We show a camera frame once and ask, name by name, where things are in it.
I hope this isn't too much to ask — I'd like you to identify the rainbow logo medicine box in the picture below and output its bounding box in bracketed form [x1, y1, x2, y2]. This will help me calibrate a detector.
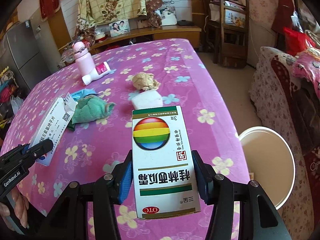
[132, 106, 201, 219]

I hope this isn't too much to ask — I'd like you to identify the blue white box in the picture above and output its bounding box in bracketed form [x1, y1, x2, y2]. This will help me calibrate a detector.
[29, 93, 78, 166]

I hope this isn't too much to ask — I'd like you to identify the white round trash bin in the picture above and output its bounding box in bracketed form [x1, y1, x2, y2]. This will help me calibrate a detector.
[239, 126, 296, 210]

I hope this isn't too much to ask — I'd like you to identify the person's left hand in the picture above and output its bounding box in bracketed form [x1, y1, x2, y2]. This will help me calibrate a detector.
[0, 187, 29, 231]

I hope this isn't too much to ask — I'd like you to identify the green knitted cloth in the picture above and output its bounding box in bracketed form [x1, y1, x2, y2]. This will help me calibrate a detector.
[67, 95, 116, 131]

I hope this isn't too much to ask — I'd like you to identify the white foam block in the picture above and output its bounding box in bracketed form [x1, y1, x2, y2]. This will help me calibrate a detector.
[131, 90, 163, 109]

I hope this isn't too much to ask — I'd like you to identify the crumpled brown paper ball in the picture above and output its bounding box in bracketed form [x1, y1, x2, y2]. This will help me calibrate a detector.
[132, 72, 161, 91]

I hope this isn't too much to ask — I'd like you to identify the pink floral tablecloth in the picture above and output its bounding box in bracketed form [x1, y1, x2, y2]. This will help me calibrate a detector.
[1, 39, 249, 239]

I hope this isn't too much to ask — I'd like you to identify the floral covered sofa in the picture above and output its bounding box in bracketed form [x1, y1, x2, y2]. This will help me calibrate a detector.
[249, 47, 319, 239]

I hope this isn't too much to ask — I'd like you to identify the white bottle pink label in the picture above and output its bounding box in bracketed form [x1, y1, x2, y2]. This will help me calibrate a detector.
[82, 61, 111, 86]

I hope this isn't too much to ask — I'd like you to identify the grey refrigerator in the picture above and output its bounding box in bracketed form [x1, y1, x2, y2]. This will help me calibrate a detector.
[1, 20, 51, 93]

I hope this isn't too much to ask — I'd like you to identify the pink thermos bottle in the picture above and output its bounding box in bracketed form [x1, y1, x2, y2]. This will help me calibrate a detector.
[72, 41, 95, 76]

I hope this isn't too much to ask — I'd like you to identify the wooden sideboard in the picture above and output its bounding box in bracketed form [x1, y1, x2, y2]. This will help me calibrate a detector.
[58, 24, 202, 55]

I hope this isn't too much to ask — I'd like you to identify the framed couple photo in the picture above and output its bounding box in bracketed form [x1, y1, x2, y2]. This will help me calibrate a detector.
[109, 19, 131, 37]

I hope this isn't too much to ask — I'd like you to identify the pink floral blanket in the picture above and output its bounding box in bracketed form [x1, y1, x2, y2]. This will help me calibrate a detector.
[292, 48, 320, 98]

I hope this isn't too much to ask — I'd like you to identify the wooden chair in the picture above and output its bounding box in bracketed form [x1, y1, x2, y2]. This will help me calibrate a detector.
[203, 0, 249, 68]

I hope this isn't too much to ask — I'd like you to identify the red cushion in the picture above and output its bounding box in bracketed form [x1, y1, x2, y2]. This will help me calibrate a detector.
[283, 27, 316, 56]

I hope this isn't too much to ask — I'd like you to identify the white photo bag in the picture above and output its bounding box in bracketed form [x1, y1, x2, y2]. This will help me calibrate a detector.
[155, 5, 177, 26]

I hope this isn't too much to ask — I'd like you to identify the yellow floral hanging cloth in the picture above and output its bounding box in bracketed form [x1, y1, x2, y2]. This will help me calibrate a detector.
[76, 0, 163, 31]

